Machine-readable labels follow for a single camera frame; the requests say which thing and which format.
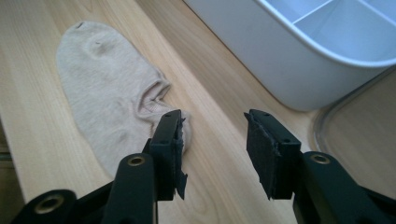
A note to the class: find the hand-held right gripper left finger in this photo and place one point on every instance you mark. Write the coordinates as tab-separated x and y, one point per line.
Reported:
166	149

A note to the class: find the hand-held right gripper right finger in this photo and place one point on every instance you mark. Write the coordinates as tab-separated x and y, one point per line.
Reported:
271	149

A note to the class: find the beige sock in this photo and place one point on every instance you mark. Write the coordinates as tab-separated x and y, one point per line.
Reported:
109	93

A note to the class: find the white compartment organizer box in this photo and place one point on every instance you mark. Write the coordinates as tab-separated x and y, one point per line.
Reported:
299	46

